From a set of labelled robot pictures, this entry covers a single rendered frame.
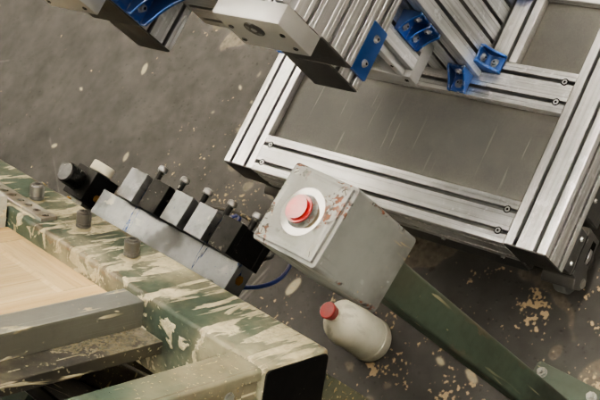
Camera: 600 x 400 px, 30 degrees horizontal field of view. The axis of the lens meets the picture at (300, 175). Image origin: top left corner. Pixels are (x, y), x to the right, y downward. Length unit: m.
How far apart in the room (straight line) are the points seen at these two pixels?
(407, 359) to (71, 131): 1.40
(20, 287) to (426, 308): 0.59
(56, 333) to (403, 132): 1.08
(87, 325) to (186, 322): 0.13
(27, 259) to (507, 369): 0.82
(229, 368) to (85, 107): 2.04
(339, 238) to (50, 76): 2.24
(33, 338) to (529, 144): 1.11
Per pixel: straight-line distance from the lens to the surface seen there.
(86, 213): 1.80
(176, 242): 1.84
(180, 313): 1.55
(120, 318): 1.58
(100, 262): 1.69
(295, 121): 2.55
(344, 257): 1.45
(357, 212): 1.44
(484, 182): 2.23
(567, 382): 2.24
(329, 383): 1.54
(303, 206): 1.44
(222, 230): 1.75
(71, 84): 3.48
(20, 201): 1.90
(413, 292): 1.65
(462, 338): 1.81
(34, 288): 1.67
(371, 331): 2.36
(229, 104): 3.01
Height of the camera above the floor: 2.02
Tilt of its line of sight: 47 degrees down
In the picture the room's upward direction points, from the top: 50 degrees counter-clockwise
